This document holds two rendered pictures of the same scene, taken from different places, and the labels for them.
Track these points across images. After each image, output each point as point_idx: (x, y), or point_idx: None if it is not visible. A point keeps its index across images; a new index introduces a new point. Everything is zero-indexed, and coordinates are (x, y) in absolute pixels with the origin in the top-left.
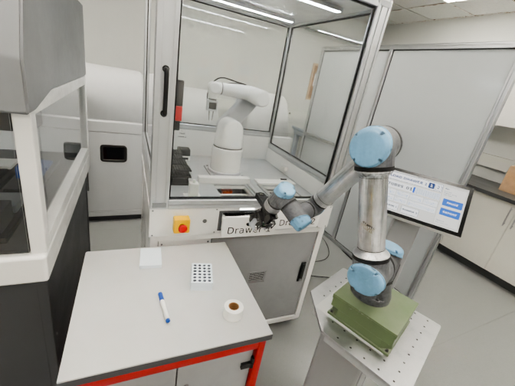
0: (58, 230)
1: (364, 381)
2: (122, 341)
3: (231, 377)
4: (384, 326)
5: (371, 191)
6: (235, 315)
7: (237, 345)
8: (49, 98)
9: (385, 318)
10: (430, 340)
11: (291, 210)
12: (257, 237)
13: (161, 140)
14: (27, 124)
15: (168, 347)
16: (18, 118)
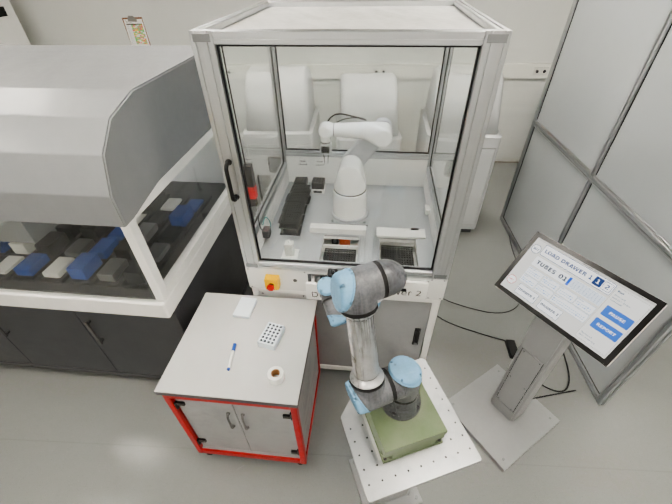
0: (182, 279)
1: None
2: (195, 375)
3: (279, 420)
4: (380, 439)
5: (349, 329)
6: (272, 381)
7: (267, 404)
8: (155, 192)
9: (389, 433)
10: (449, 468)
11: (326, 307)
12: None
13: (240, 217)
14: (129, 230)
15: (219, 389)
16: (123, 227)
